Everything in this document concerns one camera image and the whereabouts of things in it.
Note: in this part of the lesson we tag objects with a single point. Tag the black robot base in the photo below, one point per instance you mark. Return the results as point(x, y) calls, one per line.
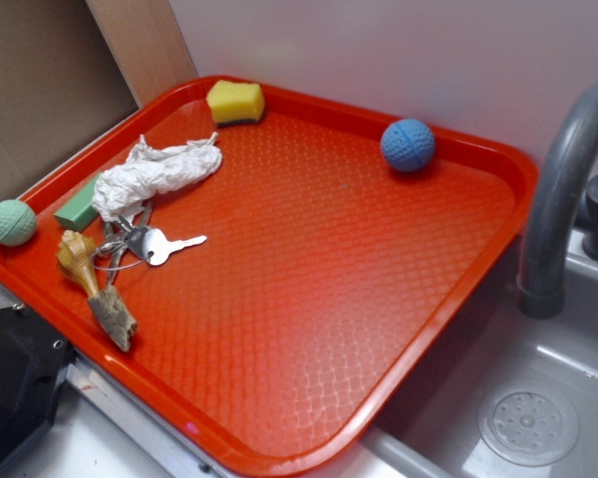
point(33, 362)

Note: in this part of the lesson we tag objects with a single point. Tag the blue dimpled ball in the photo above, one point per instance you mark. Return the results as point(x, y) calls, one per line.
point(408, 145)

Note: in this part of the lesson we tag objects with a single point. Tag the green dimpled ball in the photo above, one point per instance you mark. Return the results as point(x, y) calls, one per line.
point(18, 222)

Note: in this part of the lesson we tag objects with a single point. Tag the red plastic tray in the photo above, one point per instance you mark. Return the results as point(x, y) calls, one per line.
point(323, 277)

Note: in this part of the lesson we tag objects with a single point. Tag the yellow sponge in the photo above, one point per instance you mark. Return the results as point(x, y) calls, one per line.
point(232, 102)

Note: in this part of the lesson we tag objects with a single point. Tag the silver key bunch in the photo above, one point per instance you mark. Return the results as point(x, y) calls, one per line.
point(128, 244)

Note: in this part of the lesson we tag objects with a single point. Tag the brown driftwood piece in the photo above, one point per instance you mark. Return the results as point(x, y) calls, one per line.
point(114, 317)

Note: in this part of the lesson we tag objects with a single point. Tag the tan conch seashell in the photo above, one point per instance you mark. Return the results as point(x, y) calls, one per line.
point(74, 260)

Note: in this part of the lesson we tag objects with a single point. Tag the green rectangular block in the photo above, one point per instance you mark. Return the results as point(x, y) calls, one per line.
point(77, 213)

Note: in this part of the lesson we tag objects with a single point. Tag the grey curved faucet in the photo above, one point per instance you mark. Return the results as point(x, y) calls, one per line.
point(571, 161)

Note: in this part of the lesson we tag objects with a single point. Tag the wooden board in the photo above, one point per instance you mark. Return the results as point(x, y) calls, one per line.
point(146, 43)

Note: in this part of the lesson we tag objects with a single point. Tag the grey toy sink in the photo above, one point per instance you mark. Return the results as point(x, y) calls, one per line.
point(500, 394)

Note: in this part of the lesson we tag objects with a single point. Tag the brown cardboard panel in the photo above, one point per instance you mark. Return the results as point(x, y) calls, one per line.
point(60, 88)

